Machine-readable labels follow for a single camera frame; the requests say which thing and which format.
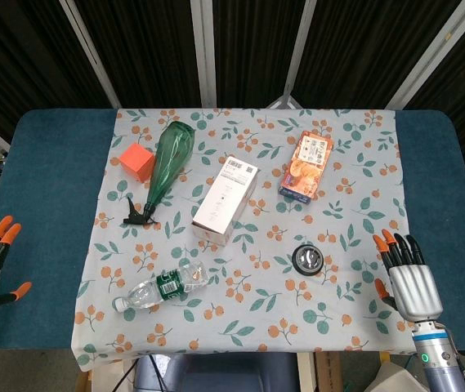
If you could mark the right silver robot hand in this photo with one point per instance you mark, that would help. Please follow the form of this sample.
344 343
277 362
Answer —
415 290

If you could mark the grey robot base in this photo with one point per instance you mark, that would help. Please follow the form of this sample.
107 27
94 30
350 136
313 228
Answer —
215 373

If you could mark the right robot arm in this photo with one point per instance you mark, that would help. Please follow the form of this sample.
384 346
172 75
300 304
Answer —
436 359

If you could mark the floral tablecloth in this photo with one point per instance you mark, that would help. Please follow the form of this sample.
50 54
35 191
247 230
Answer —
240 232

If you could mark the blue felt table mat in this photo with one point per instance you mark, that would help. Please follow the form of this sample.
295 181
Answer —
44 204

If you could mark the orange snack box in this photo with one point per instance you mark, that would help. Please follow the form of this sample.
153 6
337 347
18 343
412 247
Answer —
306 167

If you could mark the clear plastic water bottle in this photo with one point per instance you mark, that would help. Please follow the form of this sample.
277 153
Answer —
162 286

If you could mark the orange cube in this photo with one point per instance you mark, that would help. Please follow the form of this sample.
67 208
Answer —
135 162

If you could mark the white cardboard box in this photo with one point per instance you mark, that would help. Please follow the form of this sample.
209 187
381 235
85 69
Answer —
226 200

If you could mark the green spray bottle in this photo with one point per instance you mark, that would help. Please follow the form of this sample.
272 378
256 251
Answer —
167 163

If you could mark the black folding screen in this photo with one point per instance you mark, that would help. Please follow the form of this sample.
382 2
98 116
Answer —
232 49

